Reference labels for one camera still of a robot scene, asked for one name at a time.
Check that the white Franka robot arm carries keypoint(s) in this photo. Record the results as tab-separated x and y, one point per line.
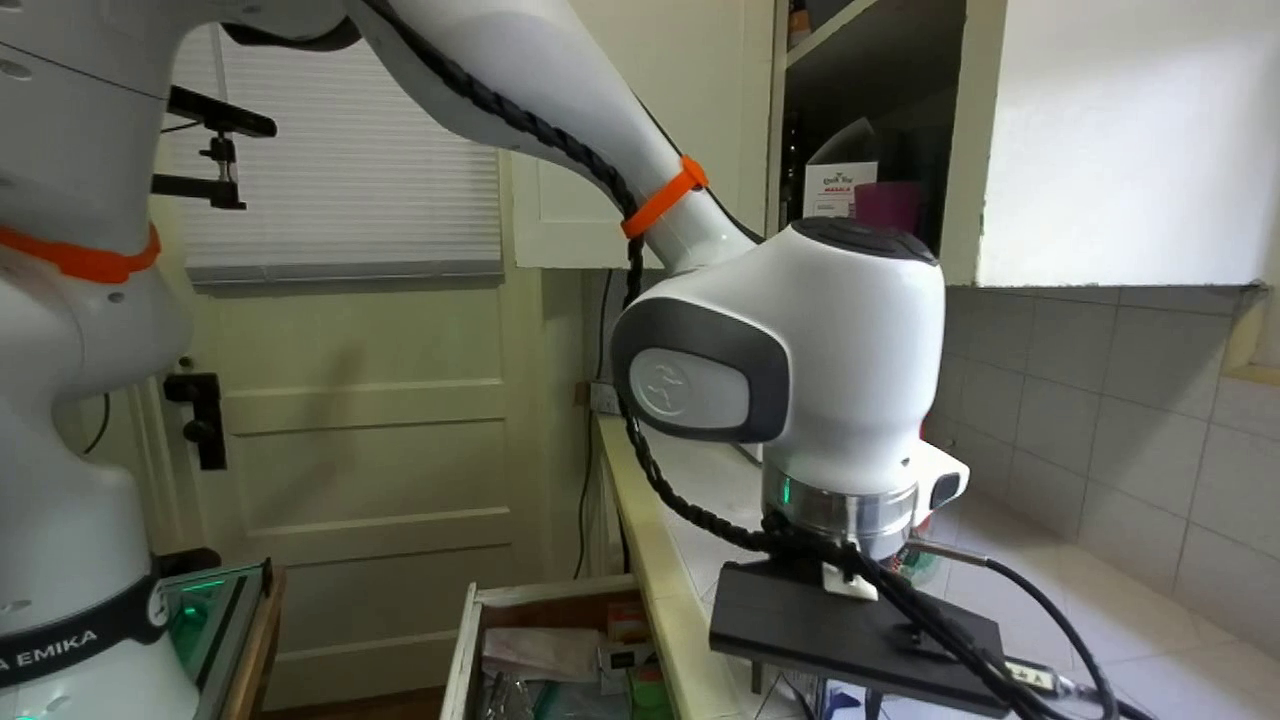
826	347

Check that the open white drawer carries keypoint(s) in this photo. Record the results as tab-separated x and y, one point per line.
533	603

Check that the purple cup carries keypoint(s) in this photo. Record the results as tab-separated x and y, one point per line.
889	202

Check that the white upper cabinet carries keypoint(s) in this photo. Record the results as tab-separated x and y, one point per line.
974	134

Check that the white open cabinet door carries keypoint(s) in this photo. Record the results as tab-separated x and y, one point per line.
1134	134

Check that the pale green door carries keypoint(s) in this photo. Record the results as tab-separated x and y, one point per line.
400	441

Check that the white carton with red print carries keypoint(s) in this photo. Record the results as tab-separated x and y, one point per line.
841	184

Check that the white and black box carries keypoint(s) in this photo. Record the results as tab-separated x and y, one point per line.
624	656

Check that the white cloth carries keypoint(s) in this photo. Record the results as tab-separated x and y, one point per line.
540	654

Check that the white window blind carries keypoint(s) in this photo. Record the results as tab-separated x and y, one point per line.
346	175

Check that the black door lock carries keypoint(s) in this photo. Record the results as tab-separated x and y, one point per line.
203	413

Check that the grey wall outlet box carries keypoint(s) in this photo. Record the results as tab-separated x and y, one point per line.
602	397

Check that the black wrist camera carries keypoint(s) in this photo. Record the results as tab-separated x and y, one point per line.
852	632

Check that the black camera on stand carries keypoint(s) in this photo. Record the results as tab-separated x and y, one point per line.
223	126

